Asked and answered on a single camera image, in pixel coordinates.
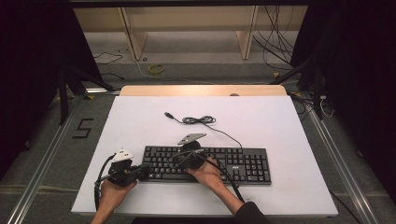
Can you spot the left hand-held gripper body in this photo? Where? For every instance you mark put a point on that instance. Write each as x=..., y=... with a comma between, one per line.
x=123, y=174

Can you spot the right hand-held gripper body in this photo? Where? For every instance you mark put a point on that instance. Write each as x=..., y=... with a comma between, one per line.
x=193, y=155

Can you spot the black computer keyboard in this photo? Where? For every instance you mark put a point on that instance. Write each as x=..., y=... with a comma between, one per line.
x=249, y=165

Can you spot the person's left hand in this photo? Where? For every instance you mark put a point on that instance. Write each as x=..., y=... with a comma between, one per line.
x=113, y=194

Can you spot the person's right hand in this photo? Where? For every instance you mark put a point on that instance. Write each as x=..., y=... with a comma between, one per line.
x=208, y=175

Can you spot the short silver metal bar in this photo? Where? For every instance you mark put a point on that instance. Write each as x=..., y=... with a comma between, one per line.
x=99, y=90

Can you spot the yellow tape roll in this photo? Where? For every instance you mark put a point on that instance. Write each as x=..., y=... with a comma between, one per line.
x=155, y=69

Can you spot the white board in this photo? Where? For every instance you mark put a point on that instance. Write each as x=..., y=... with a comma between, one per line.
x=280, y=130

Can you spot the black tripod stand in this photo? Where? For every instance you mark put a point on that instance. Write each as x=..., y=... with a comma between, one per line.
x=317, y=93
x=63, y=93

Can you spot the dark curtain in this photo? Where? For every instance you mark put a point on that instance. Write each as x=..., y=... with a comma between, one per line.
x=358, y=77
x=28, y=77

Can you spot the aluminium floor rail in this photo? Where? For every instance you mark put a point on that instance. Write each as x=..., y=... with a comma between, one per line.
x=345, y=174
x=40, y=171

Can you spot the light wooden desk frame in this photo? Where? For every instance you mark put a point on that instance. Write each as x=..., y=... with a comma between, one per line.
x=135, y=40

